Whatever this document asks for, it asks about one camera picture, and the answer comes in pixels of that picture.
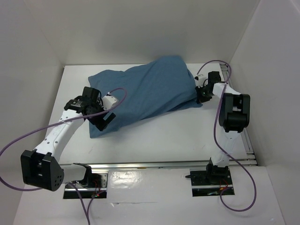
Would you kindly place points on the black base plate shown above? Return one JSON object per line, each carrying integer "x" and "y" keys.
{"x": 201, "y": 186}
{"x": 96, "y": 187}

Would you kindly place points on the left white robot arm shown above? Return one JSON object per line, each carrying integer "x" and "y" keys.
{"x": 40, "y": 167}

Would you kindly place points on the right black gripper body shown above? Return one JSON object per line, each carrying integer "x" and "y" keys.
{"x": 204, "y": 95}

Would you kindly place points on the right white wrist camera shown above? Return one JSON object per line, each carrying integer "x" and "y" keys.
{"x": 200, "y": 80}

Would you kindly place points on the aluminium front rail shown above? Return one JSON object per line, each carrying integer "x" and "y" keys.
{"x": 149, "y": 165}

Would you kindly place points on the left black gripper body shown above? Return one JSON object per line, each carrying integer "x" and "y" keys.
{"x": 97, "y": 107}

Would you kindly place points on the blue pillowcase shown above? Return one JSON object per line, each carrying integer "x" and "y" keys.
{"x": 164, "y": 85}

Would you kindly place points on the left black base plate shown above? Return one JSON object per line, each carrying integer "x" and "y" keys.
{"x": 96, "y": 187}

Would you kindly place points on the aluminium side rail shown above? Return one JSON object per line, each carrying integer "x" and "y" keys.
{"x": 244, "y": 134}

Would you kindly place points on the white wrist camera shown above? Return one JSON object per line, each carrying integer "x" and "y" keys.
{"x": 109, "y": 101}
{"x": 200, "y": 80}

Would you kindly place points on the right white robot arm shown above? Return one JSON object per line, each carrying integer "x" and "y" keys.
{"x": 233, "y": 116}

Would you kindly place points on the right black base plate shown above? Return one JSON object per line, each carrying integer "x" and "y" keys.
{"x": 201, "y": 186}

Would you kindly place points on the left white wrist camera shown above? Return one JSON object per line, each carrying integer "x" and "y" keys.
{"x": 109, "y": 101}

